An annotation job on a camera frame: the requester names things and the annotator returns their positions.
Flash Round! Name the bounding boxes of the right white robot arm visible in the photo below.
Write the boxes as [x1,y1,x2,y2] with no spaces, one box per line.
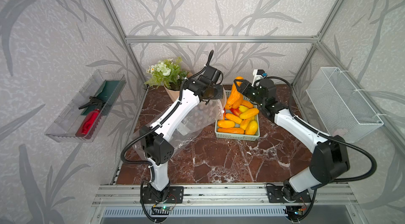
[234,70,378,202]

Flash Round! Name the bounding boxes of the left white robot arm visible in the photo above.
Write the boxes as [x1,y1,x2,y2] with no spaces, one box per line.
[120,50,224,203]

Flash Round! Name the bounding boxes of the red mango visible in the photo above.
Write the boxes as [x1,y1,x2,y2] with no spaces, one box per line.
[230,108,242,117]

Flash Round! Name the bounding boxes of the yellow mango front right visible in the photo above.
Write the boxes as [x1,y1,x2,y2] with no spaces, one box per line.
[245,120,258,135]

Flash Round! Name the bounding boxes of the potted white flower plant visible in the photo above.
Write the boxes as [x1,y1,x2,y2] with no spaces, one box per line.
[145,57,192,102]

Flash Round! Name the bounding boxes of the green plastic basket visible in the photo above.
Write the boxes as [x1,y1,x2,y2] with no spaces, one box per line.
[215,108,261,141]

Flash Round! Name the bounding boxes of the green book in tray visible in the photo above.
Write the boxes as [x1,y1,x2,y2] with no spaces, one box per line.
[81,80,125,115]

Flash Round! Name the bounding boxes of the red black pruning shears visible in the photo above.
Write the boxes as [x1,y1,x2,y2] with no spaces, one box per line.
[76,96,105,139]

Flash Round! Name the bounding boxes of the white wire mesh basket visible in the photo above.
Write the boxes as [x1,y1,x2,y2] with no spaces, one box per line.
[306,67,384,143]

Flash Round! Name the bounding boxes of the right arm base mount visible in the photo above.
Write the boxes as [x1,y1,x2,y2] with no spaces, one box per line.
[265,183,312,204]

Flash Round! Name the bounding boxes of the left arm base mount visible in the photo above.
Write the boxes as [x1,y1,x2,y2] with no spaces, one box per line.
[141,185,185,204]

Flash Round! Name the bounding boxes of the clear wall-mounted tray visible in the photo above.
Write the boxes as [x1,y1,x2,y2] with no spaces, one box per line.
[45,70,127,143]

